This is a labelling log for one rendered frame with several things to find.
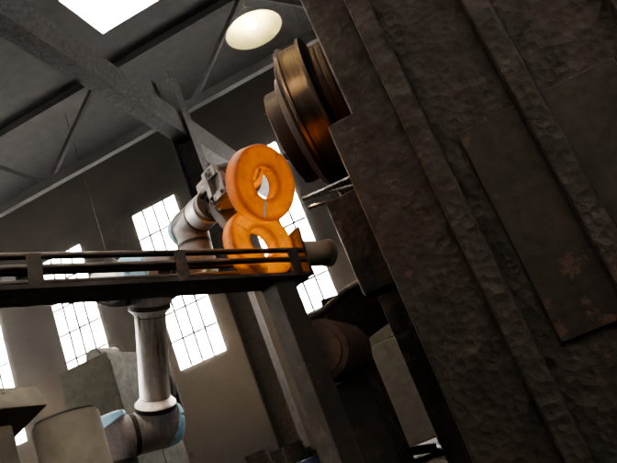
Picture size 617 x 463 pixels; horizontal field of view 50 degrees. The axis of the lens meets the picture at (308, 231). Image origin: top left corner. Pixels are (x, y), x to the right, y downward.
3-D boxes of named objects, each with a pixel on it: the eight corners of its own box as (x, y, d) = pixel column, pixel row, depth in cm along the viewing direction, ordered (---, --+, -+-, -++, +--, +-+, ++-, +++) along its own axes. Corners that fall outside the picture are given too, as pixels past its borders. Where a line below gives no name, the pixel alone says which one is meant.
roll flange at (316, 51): (414, 192, 199) (355, 65, 213) (380, 144, 155) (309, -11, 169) (384, 206, 201) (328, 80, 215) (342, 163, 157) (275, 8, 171)
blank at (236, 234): (287, 290, 130) (277, 297, 132) (299, 231, 140) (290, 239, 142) (222, 251, 123) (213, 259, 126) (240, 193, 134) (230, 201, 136)
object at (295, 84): (384, 206, 201) (328, 80, 215) (342, 163, 157) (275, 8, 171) (365, 215, 202) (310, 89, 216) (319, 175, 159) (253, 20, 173)
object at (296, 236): (313, 274, 132) (299, 226, 136) (311, 274, 132) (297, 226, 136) (294, 288, 137) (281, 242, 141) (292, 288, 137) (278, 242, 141)
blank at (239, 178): (297, 156, 136) (286, 160, 138) (238, 132, 125) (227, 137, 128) (294, 229, 132) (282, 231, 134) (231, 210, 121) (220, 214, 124)
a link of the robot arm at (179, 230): (199, 250, 158) (191, 217, 160) (220, 232, 150) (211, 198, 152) (169, 252, 153) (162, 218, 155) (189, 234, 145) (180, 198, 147)
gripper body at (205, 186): (211, 162, 135) (186, 187, 144) (224, 200, 133) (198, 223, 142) (242, 160, 140) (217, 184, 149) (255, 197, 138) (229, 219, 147)
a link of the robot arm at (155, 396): (125, 448, 189) (112, 261, 183) (174, 434, 197) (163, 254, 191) (139, 464, 179) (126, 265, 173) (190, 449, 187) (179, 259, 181)
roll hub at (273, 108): (334, 186, 197) (301, 108, 205) (304, 160, 171) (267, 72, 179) (318, 195, 198) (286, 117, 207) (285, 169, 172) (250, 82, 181)
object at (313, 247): (341, 259, 139) (333, 234, 141) (307, 261, 134) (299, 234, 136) (325, 271, 143) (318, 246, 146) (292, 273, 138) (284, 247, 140)
